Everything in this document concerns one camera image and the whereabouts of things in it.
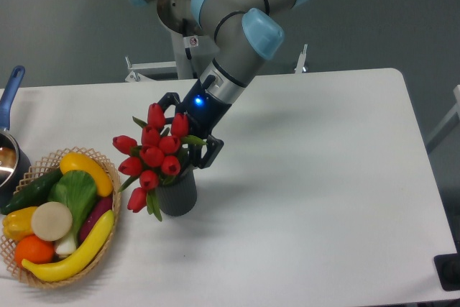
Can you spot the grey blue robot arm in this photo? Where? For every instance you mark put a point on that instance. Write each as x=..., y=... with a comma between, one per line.
x=246, y=36

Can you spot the purple sweet potato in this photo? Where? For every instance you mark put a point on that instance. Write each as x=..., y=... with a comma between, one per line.
x=102, y=206

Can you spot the dark grey ribbed vase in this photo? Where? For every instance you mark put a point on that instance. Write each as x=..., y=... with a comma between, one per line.
x=178, y=198

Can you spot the green bok choy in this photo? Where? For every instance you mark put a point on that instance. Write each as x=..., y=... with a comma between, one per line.
x=76, y=190

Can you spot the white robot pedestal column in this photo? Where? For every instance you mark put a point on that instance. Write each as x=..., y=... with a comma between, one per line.
x=193, y=48

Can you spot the beige round slice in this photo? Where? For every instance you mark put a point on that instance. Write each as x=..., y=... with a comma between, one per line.
x=51, y=221

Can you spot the yellow bell pepper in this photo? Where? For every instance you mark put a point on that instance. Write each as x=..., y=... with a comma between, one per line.
x=18, y=224

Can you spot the black device at table edge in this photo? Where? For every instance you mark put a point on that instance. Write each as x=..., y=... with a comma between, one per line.
x=447, y=267

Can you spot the white metal base frame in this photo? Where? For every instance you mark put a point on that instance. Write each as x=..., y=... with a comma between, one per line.
x=168, y=71

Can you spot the red tulip bouquet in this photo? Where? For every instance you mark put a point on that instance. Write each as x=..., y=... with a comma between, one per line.
x=154, y=161

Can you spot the woven wicker basket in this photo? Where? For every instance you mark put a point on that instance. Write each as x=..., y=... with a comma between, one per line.
x=47, y=165

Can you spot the blue handled saucepan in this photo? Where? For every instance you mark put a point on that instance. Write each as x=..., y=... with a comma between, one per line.
x=14, y=162

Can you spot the white furniture at right edge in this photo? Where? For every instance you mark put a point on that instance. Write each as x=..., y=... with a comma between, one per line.
x=446, y=125

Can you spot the yellow banana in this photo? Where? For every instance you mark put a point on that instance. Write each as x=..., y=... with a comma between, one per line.
x=80, y=259

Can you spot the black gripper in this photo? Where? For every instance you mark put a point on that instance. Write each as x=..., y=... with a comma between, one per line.
x=203, y=111

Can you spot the green cucumber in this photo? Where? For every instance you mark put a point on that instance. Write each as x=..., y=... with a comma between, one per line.
x=34, y=193

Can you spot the orange fruit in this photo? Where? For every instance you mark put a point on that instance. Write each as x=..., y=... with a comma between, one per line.
x=35, y=250

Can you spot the yellow squash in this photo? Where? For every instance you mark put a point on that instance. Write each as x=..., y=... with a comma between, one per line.
x=79, y=161

